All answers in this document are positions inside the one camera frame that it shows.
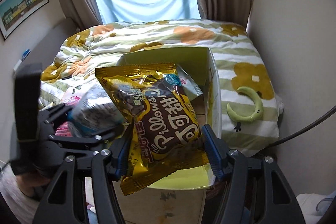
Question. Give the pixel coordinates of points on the person's left hand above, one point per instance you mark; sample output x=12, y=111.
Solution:
x=27, y=183

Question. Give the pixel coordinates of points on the white blue snack bag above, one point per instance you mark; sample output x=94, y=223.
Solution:
x=94, y=112

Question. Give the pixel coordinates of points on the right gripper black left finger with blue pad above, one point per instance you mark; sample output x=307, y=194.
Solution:
x=64, y=200

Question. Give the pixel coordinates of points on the grey padded headboard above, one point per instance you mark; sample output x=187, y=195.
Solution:
x=45, y=51

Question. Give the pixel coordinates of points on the gold pillows chocolate snack bag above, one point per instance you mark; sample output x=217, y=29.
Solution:
x=134, y=89

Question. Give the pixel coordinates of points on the pale pink snack bag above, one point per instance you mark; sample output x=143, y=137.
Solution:
x=72, y=95

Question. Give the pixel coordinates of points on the floral striped duvet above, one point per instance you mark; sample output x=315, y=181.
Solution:
x=220, y=54

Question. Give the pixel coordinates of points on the green banana plush toy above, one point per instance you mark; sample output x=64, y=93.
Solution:
x=247, y=113

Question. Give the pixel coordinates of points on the grey-green corn snack bag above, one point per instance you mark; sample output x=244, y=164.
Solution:
x=190, y=87

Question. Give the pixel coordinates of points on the yellow-green cardboard box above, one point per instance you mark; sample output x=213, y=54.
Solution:
x=181, y=196

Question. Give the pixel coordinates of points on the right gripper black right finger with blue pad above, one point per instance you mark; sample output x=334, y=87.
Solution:
x=256, y=190

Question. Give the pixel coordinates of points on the framed townscape picture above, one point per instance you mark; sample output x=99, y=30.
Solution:
x=15, y=12

